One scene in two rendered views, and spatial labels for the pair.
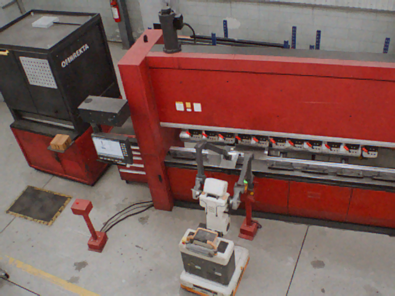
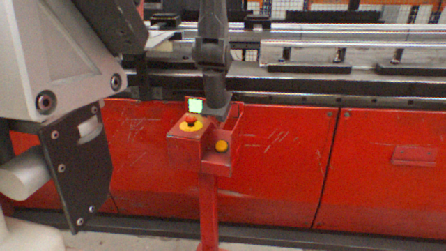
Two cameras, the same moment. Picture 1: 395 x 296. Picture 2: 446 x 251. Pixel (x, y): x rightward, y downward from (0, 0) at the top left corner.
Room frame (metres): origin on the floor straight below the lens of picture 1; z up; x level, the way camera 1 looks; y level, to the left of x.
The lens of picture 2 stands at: (2.53, -0.37, 1.20)
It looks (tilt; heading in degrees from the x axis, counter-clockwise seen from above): 28 degrees down; 345
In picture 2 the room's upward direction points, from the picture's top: straight up
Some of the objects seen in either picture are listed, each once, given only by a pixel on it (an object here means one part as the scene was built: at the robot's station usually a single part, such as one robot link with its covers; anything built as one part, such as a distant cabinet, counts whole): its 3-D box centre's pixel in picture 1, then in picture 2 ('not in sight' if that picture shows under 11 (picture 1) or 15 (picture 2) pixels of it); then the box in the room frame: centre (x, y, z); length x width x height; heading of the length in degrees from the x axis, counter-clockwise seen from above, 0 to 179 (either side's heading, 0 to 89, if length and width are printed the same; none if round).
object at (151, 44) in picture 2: (229, 160); (139, 40); (3.58, -0.35, 1.00); 0.26 x 0.18 x 0.01; 159
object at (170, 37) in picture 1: (176, 28); not in sight; (4.03, 0.05, 2.53); 0.33 x 0.25 x 0.47; 69
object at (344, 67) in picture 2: (280, 167); (307, 67); (3.45, -0.95, 0.89); 0.30 x 0.05 x 0.03; 69
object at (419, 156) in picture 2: (313, 195); (414, 156); (3.21, -1.30, 0.59); 0.15 x 0.02 x 0.07; 69
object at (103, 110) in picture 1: (111, 134); not in sight; (3.71, 0.95, 1.53); 0.51 x 0.25 x 0.85; 65
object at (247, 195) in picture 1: (248, 190); (206, 134); (3.29, -0.52, 0.75); 0.20 x 0.16 x 0.18; 59
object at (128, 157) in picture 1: (113, 147); not in sight; (3.61, 0.94, 1.42); 0.45 x 0.12 x 0.36; 65
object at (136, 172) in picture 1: (137, 152); not in sight; (4.58, 0.88, 0.50); 0.50 x 0.50 x 1.00; 69
